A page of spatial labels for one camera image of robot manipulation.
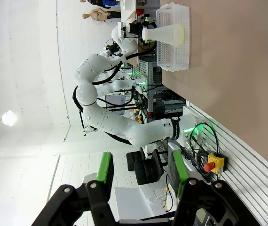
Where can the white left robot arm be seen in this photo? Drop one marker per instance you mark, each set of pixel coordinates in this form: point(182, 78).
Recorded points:
point(115, 127)

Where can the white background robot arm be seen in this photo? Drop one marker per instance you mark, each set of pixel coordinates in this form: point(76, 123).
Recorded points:
point(117, 86)

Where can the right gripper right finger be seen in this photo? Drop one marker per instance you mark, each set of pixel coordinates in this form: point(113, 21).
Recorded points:
point(181, 174)

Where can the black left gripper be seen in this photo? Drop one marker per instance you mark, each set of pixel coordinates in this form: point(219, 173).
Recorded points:
point(135, 27)

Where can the aluminium slatted panel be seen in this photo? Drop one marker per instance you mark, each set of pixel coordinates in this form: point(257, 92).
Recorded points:
point(254, 188)

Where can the conical flask with yellow liquid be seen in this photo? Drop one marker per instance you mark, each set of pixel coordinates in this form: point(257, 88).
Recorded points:
point(164, 35)

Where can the black office chair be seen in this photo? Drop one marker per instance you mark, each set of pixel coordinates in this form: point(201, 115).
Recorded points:
point(145, 171)

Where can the metal equipment rack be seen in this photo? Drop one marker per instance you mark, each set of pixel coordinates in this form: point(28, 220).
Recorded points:
point(151, 94)

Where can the beige mannequin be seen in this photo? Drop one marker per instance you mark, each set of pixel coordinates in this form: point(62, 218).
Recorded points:
point(98, 14)

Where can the white perforated plastic basket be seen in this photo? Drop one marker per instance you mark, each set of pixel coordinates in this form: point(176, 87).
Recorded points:
point(171, 56)

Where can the white table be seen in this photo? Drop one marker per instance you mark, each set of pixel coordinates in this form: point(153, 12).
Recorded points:
point(128, 7)

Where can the yellow red emergency stop button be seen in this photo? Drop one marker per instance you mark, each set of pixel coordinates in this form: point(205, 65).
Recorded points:
point(216, 162)

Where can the round ceiling lamp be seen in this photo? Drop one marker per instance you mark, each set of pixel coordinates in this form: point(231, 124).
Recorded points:
point(9, 118)

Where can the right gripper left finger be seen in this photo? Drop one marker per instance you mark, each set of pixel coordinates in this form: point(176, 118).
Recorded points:
point(104, 167)

